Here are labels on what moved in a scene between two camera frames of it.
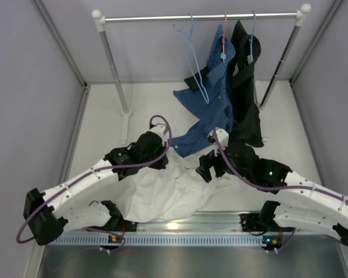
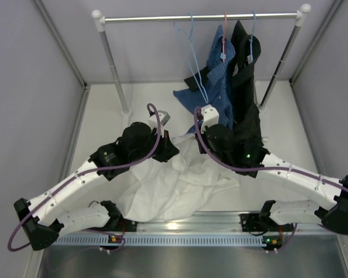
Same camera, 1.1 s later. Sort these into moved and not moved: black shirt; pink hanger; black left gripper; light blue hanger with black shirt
Moved: black left gripper
Not moved: black shirt; pink hanger; light blue hanger with black shirt
